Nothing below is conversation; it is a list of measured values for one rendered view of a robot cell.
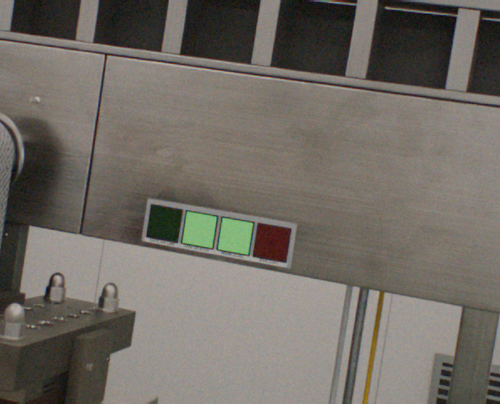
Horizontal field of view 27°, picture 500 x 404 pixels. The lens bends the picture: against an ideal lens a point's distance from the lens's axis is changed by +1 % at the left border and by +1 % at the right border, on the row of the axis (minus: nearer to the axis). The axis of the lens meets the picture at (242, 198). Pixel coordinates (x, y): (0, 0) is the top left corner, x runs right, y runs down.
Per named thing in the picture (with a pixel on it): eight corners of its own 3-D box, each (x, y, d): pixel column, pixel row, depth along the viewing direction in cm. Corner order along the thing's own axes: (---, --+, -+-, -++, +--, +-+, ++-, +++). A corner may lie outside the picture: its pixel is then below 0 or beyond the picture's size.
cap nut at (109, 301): (93, 309, 169) (96, 281, 168) (101, 306, 172) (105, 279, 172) (113, 313, 168) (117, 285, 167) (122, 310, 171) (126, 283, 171)
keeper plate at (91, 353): (62, 411, 151) (74, 336, 150) (92, 398, 160) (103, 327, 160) (78, 415, 150) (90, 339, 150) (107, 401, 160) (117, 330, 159)
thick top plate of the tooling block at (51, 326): (-96, 367, 139) (-89, 322, 139) (44, 328, 177) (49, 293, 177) (13, 392, 135) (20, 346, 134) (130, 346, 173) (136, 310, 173)
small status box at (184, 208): (140, 241, 168) (146, 198, 168) (142, 241, 169) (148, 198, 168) (289, 268, 161) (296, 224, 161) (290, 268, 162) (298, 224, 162)
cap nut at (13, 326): (-8, 336, 138) (-3, 302, 138) (5, 332, 141) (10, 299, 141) (16, 341, 137) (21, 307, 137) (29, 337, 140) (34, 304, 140)
